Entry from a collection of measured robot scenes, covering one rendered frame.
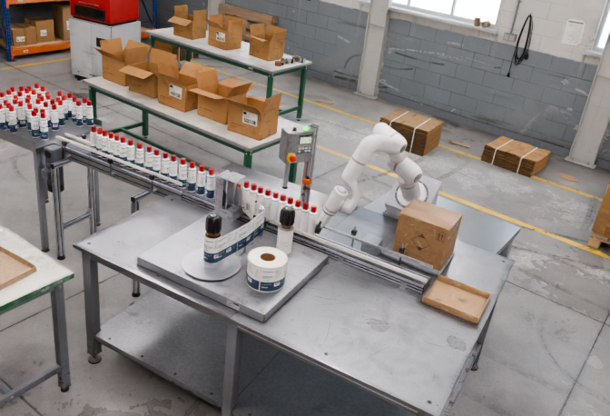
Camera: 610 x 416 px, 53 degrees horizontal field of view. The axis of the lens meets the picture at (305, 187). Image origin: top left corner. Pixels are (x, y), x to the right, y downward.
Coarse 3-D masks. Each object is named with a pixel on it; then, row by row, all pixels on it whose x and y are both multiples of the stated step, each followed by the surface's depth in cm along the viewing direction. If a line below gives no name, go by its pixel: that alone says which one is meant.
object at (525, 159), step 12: (492, 144) 738; (504, 144) 742; (516, 144) 747; (528, 144) 749; (492, 156) 732; (504, 156) 723; (516, 156) 713; (528, 156) 715; (540, 156) 720; (504, 168) 728; (516, 168) 718; (528, 168) 707; (540, 168) 729
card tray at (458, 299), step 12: (444, 276) 340; (432, 288) 334; (444, 288) 336; (456, 288) 337; (468, 288) 335; (432, 300) 319; (444, 300) 326; (456, 300) 327; (468, 300) 328; (480, 300) 329; (456, 312) 314; (468, 312) 318; (480, 312) 319
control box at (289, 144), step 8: (288, 128) 349; (280, 136) 352; (288, 136) 344; (296, 136) 345; (312, 136) 350; (280, 144) 353; (288, 144) 346; (296, 144) 348; (304, 144) 350; (312, 144) 353; (280, 152) 354; (288, 152) 348; (296, 152) 350; (288, 160) 350; (296, 160) 353; (304, 160) 355
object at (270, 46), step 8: (264, 24) 767; (256, 32) 761; (272, 32) 765; (280, 32) 738; (256, 40) 749; (264, 40) 731; (272, 40) 738; (280, 40) 749; (256, 48) 752; (264, 48) 744; (272, 48) 744; (280, 48) 754; (256, 56) 757; (264, 56) 748; (272, 56) 749; (280, 56) 760
